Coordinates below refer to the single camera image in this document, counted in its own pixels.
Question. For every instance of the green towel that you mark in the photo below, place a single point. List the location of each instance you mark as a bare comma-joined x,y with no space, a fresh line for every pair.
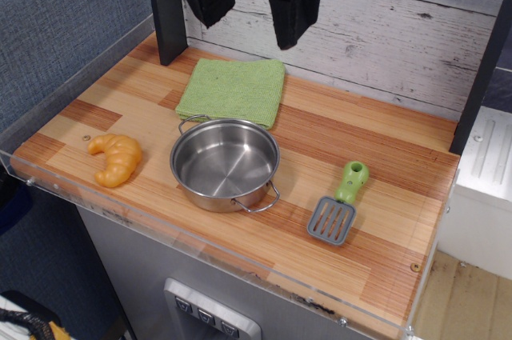
227,89

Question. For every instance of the stainless steel pot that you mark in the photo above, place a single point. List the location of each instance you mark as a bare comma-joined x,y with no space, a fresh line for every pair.
226,165

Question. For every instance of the orange plastic croissant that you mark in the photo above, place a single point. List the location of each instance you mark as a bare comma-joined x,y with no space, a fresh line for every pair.
122,155

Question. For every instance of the green grey toy spatula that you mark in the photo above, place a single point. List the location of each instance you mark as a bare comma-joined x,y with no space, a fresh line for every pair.
334,216

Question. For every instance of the clear acrylic table guard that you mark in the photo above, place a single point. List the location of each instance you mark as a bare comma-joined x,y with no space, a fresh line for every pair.
265,266

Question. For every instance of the white aluminium side block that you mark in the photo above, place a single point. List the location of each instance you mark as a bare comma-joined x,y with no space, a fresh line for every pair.
485,165

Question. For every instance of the silver button control panel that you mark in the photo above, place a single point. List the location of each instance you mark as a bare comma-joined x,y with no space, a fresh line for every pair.
198,316

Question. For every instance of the yellow black object bottom left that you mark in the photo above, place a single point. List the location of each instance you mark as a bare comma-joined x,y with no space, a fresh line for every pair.
37,327

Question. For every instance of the black left vertical post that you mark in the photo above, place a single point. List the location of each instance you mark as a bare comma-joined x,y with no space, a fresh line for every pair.
169,24

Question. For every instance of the black vertical post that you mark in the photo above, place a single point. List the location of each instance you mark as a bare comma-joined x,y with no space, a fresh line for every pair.
482,79
169,24

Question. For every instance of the black right vertical post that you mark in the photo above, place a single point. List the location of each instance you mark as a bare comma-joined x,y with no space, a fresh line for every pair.
482,79

